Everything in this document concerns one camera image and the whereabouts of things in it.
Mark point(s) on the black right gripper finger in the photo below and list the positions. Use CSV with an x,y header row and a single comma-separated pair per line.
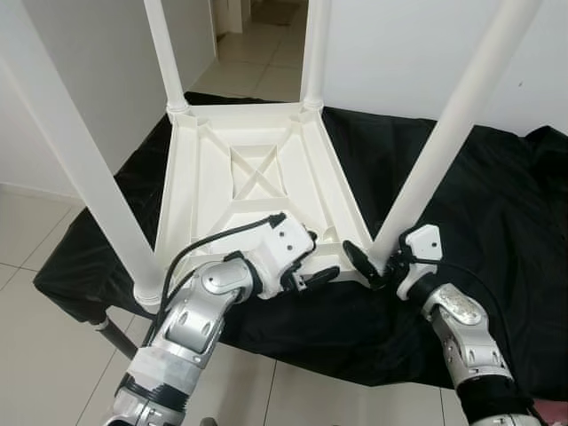
x,y
359,262

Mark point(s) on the white plastic table top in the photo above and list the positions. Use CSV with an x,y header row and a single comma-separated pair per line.
x,y
213,204

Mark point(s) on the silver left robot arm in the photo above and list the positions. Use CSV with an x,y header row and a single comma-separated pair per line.
x,y
191,319

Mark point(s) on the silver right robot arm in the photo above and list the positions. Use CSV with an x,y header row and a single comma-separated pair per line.
x,y
466,337

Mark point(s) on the grey robot foot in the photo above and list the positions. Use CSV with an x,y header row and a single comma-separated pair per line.
x,y
209,422

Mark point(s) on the black metal table leg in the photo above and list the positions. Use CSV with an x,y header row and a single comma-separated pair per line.
x,y
114,337

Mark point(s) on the pink round seat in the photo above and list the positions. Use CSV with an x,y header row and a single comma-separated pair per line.
x,y
550,410

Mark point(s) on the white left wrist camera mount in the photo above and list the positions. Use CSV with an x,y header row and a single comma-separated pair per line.
x,y
284,241

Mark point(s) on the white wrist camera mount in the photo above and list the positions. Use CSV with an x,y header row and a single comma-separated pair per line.
x,y
284,241
424,241

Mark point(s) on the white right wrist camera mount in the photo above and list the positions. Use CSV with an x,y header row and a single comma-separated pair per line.
x,y
424,241

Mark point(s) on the pale door frame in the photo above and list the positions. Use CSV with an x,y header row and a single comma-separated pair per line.
x,y
229,16

